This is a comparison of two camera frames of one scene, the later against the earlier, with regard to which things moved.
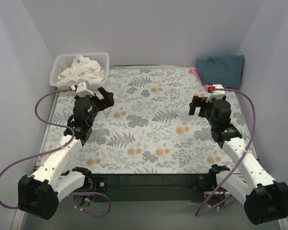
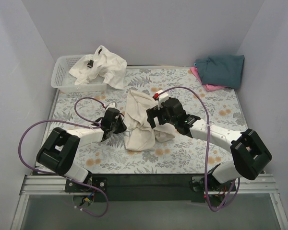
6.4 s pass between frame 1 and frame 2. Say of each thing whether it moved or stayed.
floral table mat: stayed
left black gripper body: moved
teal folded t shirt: stayed
